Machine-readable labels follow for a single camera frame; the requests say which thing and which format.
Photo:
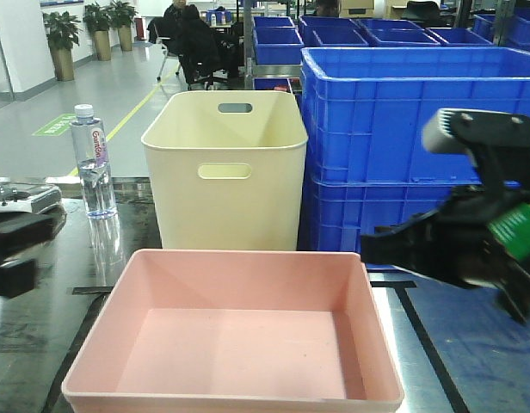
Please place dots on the large blue crate top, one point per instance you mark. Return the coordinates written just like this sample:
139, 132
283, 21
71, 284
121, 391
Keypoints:
364, 108

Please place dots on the potted plant right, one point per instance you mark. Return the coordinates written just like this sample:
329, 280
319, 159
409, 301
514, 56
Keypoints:
122, 15

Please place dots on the pink plastic bin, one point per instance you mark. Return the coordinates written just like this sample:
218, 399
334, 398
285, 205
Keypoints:
237, 331

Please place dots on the blue crate back right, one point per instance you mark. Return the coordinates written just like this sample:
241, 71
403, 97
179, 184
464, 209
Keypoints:
402, 33

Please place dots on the grey remote controller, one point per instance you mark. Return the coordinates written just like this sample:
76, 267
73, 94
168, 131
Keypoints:
25, 197

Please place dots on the clear water bottle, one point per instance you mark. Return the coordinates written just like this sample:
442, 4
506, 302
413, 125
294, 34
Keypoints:
93, 165

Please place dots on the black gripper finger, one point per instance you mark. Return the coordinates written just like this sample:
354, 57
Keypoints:
20, 231

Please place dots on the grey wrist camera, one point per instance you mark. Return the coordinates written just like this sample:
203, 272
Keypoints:
437, 135

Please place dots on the large blue crate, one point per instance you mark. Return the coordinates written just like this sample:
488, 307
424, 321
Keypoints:
364, 108
335, 215

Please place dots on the potted plant left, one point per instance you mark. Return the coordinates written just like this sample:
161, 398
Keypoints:
62, 34

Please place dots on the cream plastic basket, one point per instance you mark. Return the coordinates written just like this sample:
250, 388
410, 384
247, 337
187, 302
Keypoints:
226, 169

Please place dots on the person in black seated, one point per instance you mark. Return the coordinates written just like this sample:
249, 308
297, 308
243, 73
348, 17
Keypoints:
201, 50

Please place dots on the blue crate back middle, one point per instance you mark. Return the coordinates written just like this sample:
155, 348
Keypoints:
319, 31

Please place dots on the large blue crate bottom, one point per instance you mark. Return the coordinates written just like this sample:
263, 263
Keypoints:
335, 215

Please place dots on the potted plant middle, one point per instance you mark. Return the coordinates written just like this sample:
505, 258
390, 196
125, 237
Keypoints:
98, 22

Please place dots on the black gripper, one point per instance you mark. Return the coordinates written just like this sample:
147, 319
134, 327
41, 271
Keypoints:
488, 226

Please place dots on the potted plant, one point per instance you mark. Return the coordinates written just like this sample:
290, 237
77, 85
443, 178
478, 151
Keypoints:
122, 15
98, 22
62, 34

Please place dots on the blue crate back left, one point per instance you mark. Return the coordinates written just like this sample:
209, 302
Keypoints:
276, 41

